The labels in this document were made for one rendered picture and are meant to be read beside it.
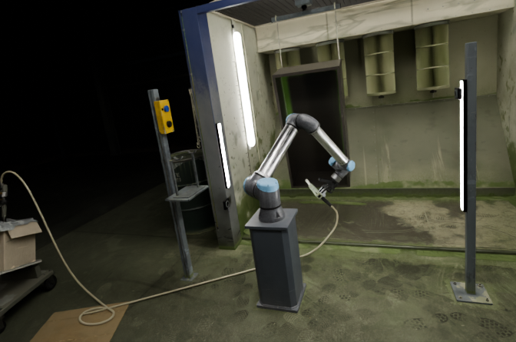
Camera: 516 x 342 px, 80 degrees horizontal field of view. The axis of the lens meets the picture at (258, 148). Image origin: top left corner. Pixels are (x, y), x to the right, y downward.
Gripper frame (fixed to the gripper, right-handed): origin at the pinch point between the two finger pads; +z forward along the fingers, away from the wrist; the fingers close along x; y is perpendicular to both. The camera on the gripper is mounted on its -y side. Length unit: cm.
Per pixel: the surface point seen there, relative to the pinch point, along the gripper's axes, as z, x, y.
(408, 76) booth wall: -179, 120, 34
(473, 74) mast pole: -118, -88, -19
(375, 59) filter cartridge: -156, 101, -18
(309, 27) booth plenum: -137, 124, -99
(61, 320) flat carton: 201, -39, -99
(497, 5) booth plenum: -257, 47, 24
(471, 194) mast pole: -70, -86, 37
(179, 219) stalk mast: 92, -12, -80
